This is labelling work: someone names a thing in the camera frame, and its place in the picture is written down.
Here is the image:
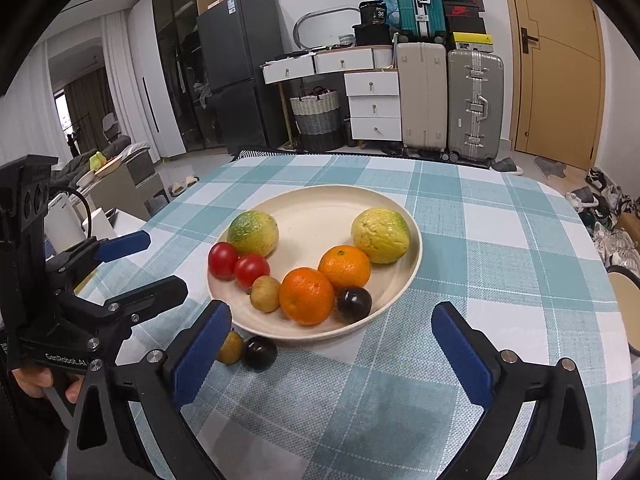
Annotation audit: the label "yellow black shoe box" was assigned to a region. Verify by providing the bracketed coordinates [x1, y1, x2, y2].
[451, 31, 493, 52]

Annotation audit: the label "blue plastic bag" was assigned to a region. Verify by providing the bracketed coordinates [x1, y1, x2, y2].
[375, 0, 401, 26]

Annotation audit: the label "grey white woven basket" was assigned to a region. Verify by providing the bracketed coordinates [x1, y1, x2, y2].
[290, 87, 343, 152]

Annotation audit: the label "oval metal hoop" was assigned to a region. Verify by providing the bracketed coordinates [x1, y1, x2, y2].
[293, 7, 361, 51]

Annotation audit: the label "black refrigerator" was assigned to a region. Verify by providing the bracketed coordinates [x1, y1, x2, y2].
[196, 0, 288, 156]

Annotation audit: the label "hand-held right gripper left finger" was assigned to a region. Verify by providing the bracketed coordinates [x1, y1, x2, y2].
[66, 299, 233, 480]

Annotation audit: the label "group of loose shoes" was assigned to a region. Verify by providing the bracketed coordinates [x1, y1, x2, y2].
[565, 167, 640, 281]

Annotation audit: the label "brown longan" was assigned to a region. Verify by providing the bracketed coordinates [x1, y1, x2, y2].
[250, 275, 282, 314]
[216, 330, 245, 365]

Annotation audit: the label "black cable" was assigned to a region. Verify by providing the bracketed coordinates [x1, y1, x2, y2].
[47, 187, 97, 241]

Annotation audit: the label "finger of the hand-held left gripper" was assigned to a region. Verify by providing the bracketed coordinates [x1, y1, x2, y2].
[59, 275, 189, 356]
[46, 230, 152, 287]

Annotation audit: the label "black shoe boxes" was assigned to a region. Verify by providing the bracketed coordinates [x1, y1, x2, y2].
[441, 0, 487, 36]

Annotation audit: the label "black storage box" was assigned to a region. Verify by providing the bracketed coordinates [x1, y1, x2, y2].
[352, 24, 393, 47]

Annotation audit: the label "cream oval plate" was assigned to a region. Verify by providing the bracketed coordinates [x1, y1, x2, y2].
[206, 184, 424, 343]

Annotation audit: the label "orange tangerine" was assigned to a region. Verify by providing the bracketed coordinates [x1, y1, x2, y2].
[318, 244, 372, 292]
[279, 267, 335, 326]

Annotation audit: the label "green round citrus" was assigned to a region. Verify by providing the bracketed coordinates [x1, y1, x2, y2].
[227, 210, 279, 257]

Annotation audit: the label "white wardrobe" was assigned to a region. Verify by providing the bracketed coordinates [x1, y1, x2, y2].
[127, 0, 188, 158]

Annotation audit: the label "pair of grey slippers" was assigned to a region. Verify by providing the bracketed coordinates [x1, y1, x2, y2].
[490, 156, 524, 176]

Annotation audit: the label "round beige stool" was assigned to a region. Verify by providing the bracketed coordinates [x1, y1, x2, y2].
[606, 265, 640, 356]

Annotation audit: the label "beige suitcase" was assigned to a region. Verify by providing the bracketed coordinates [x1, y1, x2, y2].
[395, 41, 449, 158]

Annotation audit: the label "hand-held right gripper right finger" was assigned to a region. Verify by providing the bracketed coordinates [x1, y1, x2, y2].
[431, 301, 599, 480]

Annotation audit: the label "black package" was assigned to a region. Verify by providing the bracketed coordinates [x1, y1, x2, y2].
[359, 0, 391, 26]

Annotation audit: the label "pair of beige slippers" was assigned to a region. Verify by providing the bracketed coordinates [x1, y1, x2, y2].
[169, 175, 200, 197]

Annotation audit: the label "silver suitcase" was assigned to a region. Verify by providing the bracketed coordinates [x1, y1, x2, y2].
[446, 49, 506, 166]

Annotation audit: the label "yellow bumpy citrus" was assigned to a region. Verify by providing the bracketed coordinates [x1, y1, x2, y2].
[350, 208, 411, 265]

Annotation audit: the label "dark glass cabinet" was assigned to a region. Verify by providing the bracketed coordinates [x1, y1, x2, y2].
[151, 0, 206, 153]

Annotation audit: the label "dark purple plum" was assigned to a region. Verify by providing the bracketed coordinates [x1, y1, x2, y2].
[336, 286, 373, 324]
[242, 335, 279, 372]

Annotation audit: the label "white low cabinet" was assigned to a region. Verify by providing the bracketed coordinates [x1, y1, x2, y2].
[45, 195, 151, 261]

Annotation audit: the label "red tomato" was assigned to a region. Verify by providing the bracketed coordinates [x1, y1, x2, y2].
[208, 242, 240, 281]
[234, 253, 271, 291]

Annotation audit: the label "white curtain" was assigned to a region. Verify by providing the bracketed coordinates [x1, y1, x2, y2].
[47, 12, 151, 151]

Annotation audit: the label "black white striped mat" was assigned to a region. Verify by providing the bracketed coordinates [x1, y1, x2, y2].
[231, 145, 301, 162]

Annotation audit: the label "wooden door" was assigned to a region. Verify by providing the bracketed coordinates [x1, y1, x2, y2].
[500, 0, 606, 171]

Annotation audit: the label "teal checkered tablecloth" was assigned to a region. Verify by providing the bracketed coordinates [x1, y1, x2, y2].
[45, 154, 636, 480]

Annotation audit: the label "white drawer dresser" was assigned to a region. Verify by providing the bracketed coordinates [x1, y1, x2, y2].
[260, 46, 403, 148]

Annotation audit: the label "grey reclining chair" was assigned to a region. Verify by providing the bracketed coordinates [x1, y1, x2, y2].
[55, 112, 153, 196]

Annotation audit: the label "person's left hand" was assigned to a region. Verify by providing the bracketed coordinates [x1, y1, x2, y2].
[9, 367, 86, 404]

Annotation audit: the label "grey floor cloth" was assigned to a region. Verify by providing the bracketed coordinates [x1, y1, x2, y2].
[534, 155, 568, 181]

